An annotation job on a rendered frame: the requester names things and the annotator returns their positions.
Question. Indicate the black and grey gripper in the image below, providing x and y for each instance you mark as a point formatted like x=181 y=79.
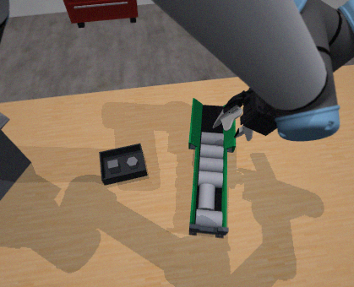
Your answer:
x=262 y=122

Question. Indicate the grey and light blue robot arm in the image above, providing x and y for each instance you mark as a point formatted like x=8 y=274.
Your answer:
x=268 y=46

